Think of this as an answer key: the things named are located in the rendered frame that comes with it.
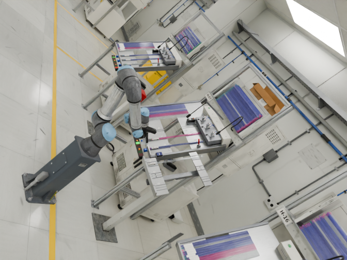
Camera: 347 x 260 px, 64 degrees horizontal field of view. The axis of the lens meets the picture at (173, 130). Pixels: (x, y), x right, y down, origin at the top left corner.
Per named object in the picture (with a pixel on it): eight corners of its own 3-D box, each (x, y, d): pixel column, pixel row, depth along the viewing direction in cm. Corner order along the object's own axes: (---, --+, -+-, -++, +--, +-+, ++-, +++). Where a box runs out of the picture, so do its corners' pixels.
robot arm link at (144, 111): (137, 107, 213) (147, 106, 215) (137, 118, 220) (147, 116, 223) (140, 113, 207) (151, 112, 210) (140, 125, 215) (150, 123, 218)
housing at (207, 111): (220, 149, 260) (223, 139, 251) (201, 116, 294) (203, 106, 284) (227, 148, 262) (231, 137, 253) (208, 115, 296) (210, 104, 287)
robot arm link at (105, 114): (91, 133, 198) (127, 74, 171) (87, 118, 207) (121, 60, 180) (107, 135, 206) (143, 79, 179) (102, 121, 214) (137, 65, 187)
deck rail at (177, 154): (150, 162, 240) (150, 157, 236) (150, 160, 241) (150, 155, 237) (224, 150, 259) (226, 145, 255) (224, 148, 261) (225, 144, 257)
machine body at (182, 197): (116, 210, 275) (163, 176, 260) (107, 158, 323) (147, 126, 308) (156, 225, 320) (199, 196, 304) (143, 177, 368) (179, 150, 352)
